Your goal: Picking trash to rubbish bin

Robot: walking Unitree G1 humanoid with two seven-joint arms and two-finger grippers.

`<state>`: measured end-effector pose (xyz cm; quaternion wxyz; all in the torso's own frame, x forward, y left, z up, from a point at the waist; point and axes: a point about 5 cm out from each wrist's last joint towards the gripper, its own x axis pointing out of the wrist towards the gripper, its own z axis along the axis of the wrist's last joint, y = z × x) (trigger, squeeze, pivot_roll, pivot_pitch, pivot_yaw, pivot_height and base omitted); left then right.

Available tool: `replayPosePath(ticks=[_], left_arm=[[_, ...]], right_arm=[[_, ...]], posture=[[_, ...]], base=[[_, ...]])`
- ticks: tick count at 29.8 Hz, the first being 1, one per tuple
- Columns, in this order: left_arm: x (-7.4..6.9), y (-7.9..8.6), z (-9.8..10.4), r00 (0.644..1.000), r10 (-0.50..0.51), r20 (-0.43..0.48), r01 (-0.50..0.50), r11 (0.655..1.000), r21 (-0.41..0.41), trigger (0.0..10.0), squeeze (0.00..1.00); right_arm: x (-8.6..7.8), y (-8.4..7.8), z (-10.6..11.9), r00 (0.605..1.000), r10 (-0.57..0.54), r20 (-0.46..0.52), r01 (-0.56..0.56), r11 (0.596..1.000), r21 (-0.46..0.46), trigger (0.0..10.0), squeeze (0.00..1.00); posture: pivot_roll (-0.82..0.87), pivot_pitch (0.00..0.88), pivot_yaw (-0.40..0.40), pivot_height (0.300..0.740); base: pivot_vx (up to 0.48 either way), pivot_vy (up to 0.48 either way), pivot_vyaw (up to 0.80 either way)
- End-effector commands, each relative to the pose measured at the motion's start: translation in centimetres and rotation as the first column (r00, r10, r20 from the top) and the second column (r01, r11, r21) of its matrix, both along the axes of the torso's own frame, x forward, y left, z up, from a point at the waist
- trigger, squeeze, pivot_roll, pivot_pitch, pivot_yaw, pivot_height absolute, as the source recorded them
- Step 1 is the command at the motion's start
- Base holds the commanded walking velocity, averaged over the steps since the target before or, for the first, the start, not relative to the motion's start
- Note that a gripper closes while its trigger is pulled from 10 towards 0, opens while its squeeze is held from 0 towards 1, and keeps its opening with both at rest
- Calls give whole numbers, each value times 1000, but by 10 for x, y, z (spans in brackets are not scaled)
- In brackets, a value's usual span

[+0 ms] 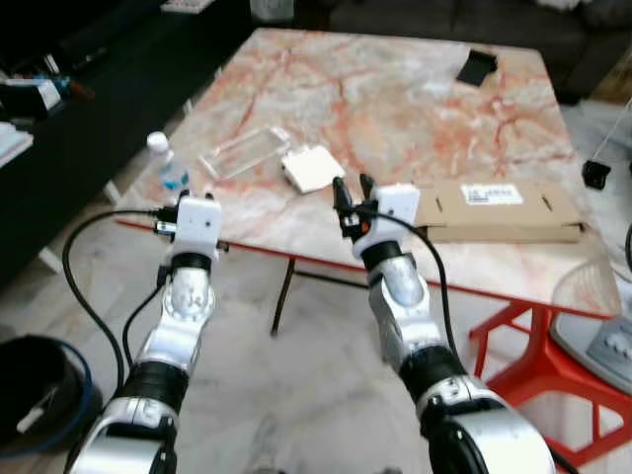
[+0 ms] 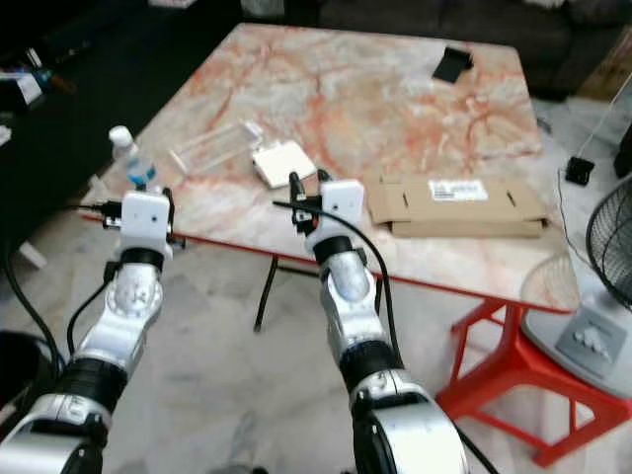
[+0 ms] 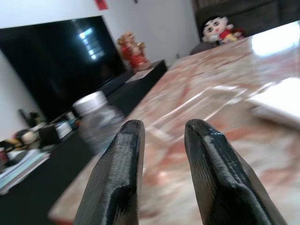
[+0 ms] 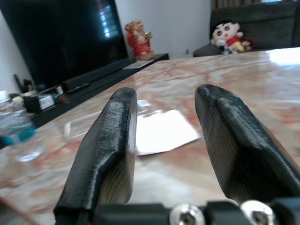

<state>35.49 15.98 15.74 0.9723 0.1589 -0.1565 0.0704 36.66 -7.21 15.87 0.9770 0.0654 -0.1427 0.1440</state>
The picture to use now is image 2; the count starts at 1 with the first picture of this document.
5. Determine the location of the white square box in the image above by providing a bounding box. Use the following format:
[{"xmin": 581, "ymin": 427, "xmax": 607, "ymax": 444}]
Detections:
[{"xmin": 250, "ymin": 140, "xmax": 319, "ymax": 190}]

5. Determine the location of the blue folding umbrella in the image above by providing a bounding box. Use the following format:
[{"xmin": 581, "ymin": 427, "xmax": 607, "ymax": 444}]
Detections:
[{"xmin": 30, "ymin": 61, "xmax": 62, "ymax": 95}]

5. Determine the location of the pink marble table red frame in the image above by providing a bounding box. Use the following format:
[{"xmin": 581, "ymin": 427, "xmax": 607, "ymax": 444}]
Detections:
[{"xmin": 94, "ymin": 22, "xmax": 632, "ymax": 467}]

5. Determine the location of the black box white label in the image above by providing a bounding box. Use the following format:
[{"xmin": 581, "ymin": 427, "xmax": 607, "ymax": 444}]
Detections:
[{"xmin": 0, "ymin": 71, "xmax": 45, "ymax": 110}]

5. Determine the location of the black bucket blue handle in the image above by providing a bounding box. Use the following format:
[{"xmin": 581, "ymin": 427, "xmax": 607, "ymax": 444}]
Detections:
[{"xmin": 0, "ymin": 331, "xmax": 52, "ymax": 437}]

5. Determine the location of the black power adapter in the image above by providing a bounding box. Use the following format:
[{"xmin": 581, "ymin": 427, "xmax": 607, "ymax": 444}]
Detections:
[{"xmin": 566, "ymin": 156, "xmax": 596, "ymax": 187}]

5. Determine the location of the white standing fan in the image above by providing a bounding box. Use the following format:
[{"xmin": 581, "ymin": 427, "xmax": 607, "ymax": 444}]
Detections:
[{"xmin": 518, "ymin": 173, "xmax": 632, "ymax": 401}]

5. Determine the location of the flat brown cardboard box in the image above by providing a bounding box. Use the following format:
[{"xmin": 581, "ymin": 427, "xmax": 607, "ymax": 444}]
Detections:
[{"xmin": 365, "ymin": 178, "xmax": 552, "ymax": 239}]

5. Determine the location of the clear plastic box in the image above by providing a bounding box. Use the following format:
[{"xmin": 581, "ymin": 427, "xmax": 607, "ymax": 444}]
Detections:
[{"xmin": 168, "ymin": 120, "xmax": 266, "ymax": 179}]

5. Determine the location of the small black pouch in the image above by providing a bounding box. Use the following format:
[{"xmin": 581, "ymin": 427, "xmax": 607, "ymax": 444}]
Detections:
[{"xmin": 433, "ymin": 45, "xmax": 475, "ymax": 84}]

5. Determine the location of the dark sofa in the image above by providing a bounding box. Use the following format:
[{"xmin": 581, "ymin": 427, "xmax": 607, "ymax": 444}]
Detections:
[{"xmin": 316, "ymin": 0, "xmax": 632, "ymax": 100}]

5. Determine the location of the black low cabinet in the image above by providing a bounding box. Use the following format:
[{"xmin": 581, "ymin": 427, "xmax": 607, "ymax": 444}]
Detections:
[{"xmin": 0, "ymin": 0, "xmax": 238, "ymax": 279}]

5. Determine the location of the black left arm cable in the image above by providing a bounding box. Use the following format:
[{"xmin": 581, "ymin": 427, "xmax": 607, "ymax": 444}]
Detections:
[{"xmin": 0, "ymin": 200, "xmax": 127, "ymax": 396}]

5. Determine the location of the clear water bottle blue label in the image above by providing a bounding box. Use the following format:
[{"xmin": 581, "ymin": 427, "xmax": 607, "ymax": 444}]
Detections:
[{"xmin": 109, "ymin": 125, "xmax": 159, "ymax": 191}]

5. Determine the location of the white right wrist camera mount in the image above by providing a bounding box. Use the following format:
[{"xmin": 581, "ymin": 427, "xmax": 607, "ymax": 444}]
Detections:
[{"xmin": 318, "ymin": 180, "xmax": 364, "ymax": 240}]

